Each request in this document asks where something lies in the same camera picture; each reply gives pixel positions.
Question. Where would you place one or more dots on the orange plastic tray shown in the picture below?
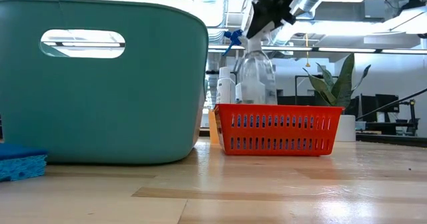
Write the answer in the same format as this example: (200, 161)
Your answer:
(213, 129)

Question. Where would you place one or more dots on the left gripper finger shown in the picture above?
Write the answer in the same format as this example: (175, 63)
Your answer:
(262, 20)

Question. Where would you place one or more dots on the yellow hanging pendant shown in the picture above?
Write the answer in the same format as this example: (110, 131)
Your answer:
(307, 63)

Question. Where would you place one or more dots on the black aluminium rig frame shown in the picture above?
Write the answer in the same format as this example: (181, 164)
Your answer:
(390, 140)

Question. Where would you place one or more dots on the labelled blue spray bottle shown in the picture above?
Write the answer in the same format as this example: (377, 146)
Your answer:
(233, 37)

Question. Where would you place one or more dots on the potted plant white pot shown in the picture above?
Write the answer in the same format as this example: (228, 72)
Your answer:
(340, 90)

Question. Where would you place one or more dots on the black background workstation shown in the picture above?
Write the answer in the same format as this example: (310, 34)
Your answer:
(383, 107)

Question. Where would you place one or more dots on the red plastic basket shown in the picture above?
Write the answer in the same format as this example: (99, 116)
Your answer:
(277, 135)

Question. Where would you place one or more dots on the small white bottle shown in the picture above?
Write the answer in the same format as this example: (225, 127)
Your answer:
(224, 89)

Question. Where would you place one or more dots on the teal plastic bin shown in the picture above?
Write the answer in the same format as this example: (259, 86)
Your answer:
(116, 110)

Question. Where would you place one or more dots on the clear spray bottle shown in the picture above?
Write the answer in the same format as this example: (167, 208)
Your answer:
(257, 80)

